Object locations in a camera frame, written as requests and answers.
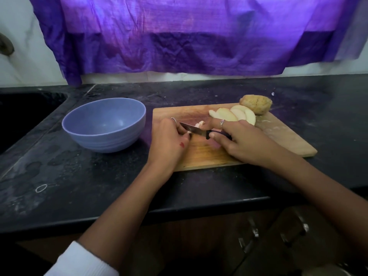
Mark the metal cabinet handle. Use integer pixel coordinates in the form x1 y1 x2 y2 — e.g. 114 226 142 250
280 212 310 246
238 218 260 254

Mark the blue bowl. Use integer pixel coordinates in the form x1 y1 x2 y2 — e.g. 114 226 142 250
61 97 147 154

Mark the wooden cutting board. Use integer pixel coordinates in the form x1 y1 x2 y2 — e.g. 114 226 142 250
152 103 318 172

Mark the person's right forearm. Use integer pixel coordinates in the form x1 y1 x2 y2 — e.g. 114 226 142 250
267 148 368 256

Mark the person's right hand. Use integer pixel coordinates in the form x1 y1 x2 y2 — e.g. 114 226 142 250
207 119 283 168

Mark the person's left hand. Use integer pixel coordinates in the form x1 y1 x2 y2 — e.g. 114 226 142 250
146 117 192 177

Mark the rounded potato end piece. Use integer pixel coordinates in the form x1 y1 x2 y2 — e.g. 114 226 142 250
239 94 274 116

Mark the dark sink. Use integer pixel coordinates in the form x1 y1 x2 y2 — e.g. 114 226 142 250
0 90 69 154

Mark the purple cloth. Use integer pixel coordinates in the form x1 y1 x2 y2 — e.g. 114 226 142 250
27 0 368 87

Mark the black handled knife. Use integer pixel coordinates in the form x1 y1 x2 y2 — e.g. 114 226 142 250
178 121 233 141

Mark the person's left forearm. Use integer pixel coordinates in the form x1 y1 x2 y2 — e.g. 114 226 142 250
77 164 173 271

